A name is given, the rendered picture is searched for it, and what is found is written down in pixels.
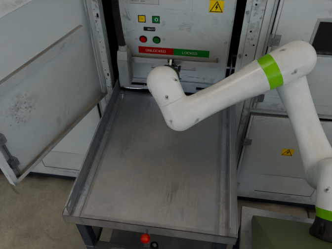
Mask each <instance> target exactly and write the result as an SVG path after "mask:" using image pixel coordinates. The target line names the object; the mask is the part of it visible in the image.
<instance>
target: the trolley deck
mask: <svg viewBox="0 0 332 249"><path fill-rule="evenodd" d="M105 108H106V107H105ZM101 117H102V116H101ZM100 120H101V119H100ZM98 125H99V124H98ZM97 128H98V126H97ZM94 134H95V133H94ZM220 137H221V111H219V112H217V113H215V114H213V115H211V116H209V117H207V118H205V119H203V120H201V121H200V122H198V123H196V124H195V125H193V126H192V127H190V128H188V129H187V130H184V131H175V130H173V129H171V128H170V127H169V126H168V125H167V124H166V122H165V120H164V117H163V115H162V112H161V110H160V108H159V106H158V104H157V103H156V101H155V99H154V97H149V96H138V95H126V94H124V96H123V99H122V102H121V105H120V107H119V110H118V113H117V116H116V118H115V121H114V124H113V126H112V129H111V132H110V135H109V137H108V140H107V143H106V146H105V148H104V151H103V154H102V157H101V159H100V162H99V165H98V168H97V170H96V173H95V176H94V178H93V181H92V184H91V187H90V189H89V192H88V195H87V198H86V200H85V203H84V206H83V208H82V211H81V214H80V217H74V216H69V213H68V211H67V209H66V207H65V206H64V208H63V211H62V213H61V215H62V217H63V219H64V221H65V222H67V223H74V224H81V225H89V226H96V227H104V228H111V229H119V230H126V231H133V232H140V233H145V232H146V229H148V234H155V235H163V236H170V237H178V238H185V239H192V240H199V241H207V242H214V243H222V244H229V245H235V244H236V241H237V238H238V211H237V149H236V104H234V105H232V106H231V229H230V237H224V236H218V235H217V234H218V201H219V169H220ZM91 142H92V141H91ZM90 145H91V143H90ZM89 147H90V146H89ZM87 151H88V150H87ZM84 159H85V158H84ZM83 162H84V160H83ZM82 164H83V163H82ZM81 167H82V165H81ZM77 176H78V175H77ZM76 178H77V177H76ZM75 181H76V180H75ZM74 183H75V182H74ZM73 186H74V185H73ZM71 191H72V189H71ZM71 191H70V193H71ZM69 195H70V194H69ZM68 198H69V196H68ZM67 200H68V199H67ZM66 203H67V201H66Z"/></svg>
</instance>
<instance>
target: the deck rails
mask: <svg viewBox="0 0 332 249"><path fill-rule="evenodd" d="M123 96H124V94H122V93H118V90H117V83H116V84H115V86H114V89H113V91H112V93H111V96H110V98H109V101H108V103H107V106H106V108H105V110H104V113H103V115H102V118H101V120H100V123H99V125H98V128H97V130H96V132H95V135H94V137H93V140H92V142H91V145H90V147H89V149H88V152H87V154H86V157H85V159H84V162H83V164H82V167H81V169H80V172H79V174H78V176H77V179H76V181H75V183H74V186H73V188H72V191H71V193H70V195H69V198H68V200H67V203H66V205H65V207H66V209H67V211H68V213H69V216H74V217H80V214H81V211H82V208H83V206H84V203H85V200H86V198H87V195H88V192H89V189H90V187H91V184H92V181H93V178H94V176H95V173H96V170H97V168H98V165H99V162H100V159H101V157H102V154H103V151H104V148H105V146H106V143H107V140H108V137H109V135H110V132H111V129H112V126H113V124H114V121H115V118H116V116H117V113H118V110H119V107H120V105H121V102H122V99H123ZM70 200H71V202H70ZM69 202H70V204H69ZM68 204H69V206H68ZM230 229H231V106H229V107H227V108H225V109H223V110H221V137H220V169H219V201H218V234H217V235H218V236H224V237H230Z"/></svg>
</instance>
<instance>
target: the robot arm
mask: <svg viewBox="0 0 332 249"><path fill-rule="evenodd" d="M167 61H168V65H164V66H158V67H155V68H154V69H153V70H152V71H151V72H150V73H149V75H148V77H147V87H148V90H149V91H150V93H151V94H152V96H153V97H154V99H155V101H156V103H157V104H158V106H159V108H160V110H161V112H162V115H163V117H164V120H165V122H166V124H167V125H168V126H169V127H170V128H171V129H173V130H175V131H184V130H187V129H188V128H190V127H192V126H193V125H195V124H196V123H198V122H200V121H201V120H203V119H205V118H207V117H209V116H211V115H213V114H215V113H217V112H219V111H221V110H223V109H225V108H227V107H229V106H232V105H234V104H236V103H239V102H241V101H244V100H247V99H249V98H252V97H255V96H258V95H261V94H264V93H267V92H270V91H271V90H273V89H275V88H276V90H277V92H278V94H279V96H280V98H281V101H282V103H283V105H284V107H285V110H286V112H287V115H288V117H289V120H290V123H291V126H292V128H293V131H294V134H295V138H296V141H297V144H298V148H299V152H300V156H301V160H302V164H303V169H304V174H305V178H306V181H307V182H308V184H309V185H310V186H311V187H312V188H314V189H315V190H317V191H316V201H315V209H316V216H315V220H314V222H313V224H312V226H311V227H310V228H309V233H310V234H311V235H312V236H314V237H316V238H318V239H320V240H323V241H326V242H330V243H332V147H331V145H330V143H329V141H328V139H327V137H326V135H325V132H324V130H323V128H322V125H321V123H320V120H319V117H318V115H317V112H316V109H315V106H314V103H313V100H312V97H311V93H310V90H309V86H308V82H307V78H306V75H307V74H309V73H310V72H311V71H312V70H313V68H314V67H315V65H316V62H317V53H316V50H315V49H314V47H313V46H312V45H311V44H310V43H308V42H306V41H300V40H297V41H291V42H289V43H287V44H285V45H283V46H281V47H279V48H277V49H275V50H273V51H271V52H269V53H268V54H266V55H264V56H262V57H261V58H259V59H257V60H256V59H255V60H253V61H252V62H250V63H249V64H247V65H246V66H244V67H243V68H241V69H240V70H238V71H237V72H235V73H233V74H232V75H230V76H228V77H226V78H225V79H223V80H221V81H219V82H217V83H215V84H213V85H211V86H209V87H207V88H205V89H202V90H200V91H198V92H196V93H194V94H192V95H189V96H187V95H185V93H184V91H183V88H182V86H181V83H180V81H179V80H181V78H180V77H179V72H178V70H177V68H175V66H176V65H175V62H174V59H168V60H167Z"/></svg>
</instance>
